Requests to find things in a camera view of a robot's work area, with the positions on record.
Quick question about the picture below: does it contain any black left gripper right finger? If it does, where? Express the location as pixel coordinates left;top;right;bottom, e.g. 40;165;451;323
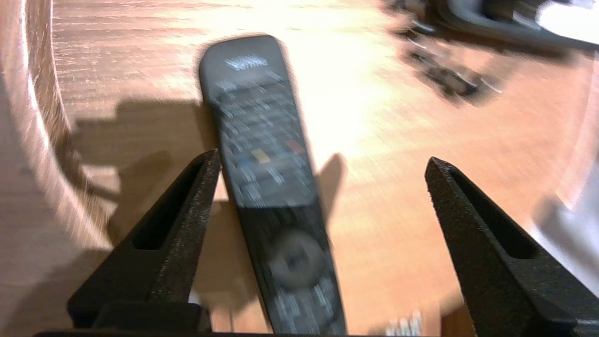
424;157;599;337

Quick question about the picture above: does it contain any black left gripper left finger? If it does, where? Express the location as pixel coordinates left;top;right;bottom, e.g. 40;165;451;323
67;149;222;331

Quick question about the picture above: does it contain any black remote with diamond pad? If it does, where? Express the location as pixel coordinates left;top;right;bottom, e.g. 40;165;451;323
198;35;348;336

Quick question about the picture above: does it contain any round wooden side table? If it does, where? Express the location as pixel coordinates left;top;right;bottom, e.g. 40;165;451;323
0;0;599;337

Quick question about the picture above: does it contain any black telephone handset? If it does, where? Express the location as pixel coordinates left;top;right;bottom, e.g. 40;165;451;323
440;0;562;47

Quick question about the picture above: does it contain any black and white desk telephone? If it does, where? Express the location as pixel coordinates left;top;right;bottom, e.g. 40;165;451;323
440;0;599;51

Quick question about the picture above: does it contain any black coiled telephone cord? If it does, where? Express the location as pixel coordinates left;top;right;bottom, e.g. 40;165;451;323
381;0;502;103

